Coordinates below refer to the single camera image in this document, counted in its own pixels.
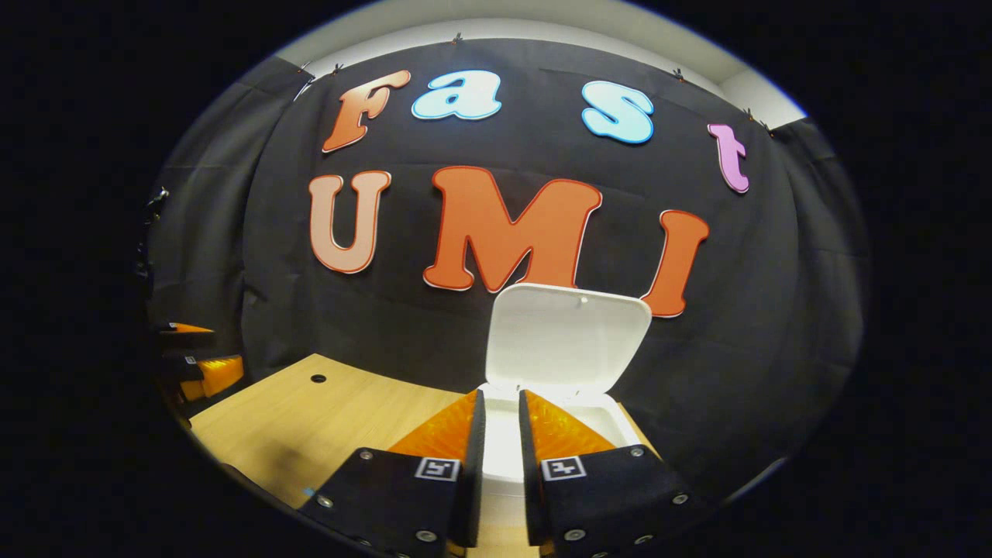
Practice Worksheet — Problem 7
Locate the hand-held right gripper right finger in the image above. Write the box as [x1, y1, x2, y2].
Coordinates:
[518, 389, 694, 558]

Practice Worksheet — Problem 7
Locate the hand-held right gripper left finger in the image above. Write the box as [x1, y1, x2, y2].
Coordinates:
[298, 387, 487, 558]

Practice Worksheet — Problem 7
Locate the white desktop garbage bin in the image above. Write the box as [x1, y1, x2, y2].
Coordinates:
[474, 283, 653, 501]

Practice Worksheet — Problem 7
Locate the wooden desktop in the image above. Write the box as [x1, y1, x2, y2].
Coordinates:
[188, 353, 660, 558]

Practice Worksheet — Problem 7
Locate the black backdrop cloth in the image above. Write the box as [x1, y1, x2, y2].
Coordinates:
[143, 39, 869, 505]

